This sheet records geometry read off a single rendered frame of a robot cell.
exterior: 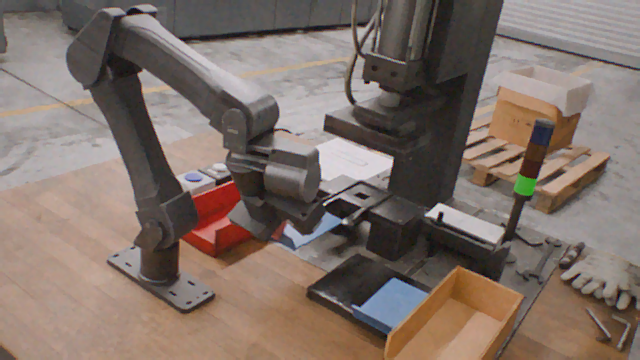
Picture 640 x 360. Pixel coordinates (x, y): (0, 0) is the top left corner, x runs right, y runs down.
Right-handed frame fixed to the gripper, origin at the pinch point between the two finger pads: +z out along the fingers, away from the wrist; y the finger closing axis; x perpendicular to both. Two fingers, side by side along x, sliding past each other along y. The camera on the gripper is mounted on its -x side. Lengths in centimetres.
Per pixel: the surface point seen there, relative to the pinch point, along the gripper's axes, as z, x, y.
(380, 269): 15.1, -12.6, 9.8
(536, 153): 9, -27, 43
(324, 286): 9.2, -8.3, -0.4
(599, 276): 30, -45, 37
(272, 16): 338, 413, 392
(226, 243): 8.4, 11.9, -2.9
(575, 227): 229, -22, 189
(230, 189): 13.4, 23.5, 9.2
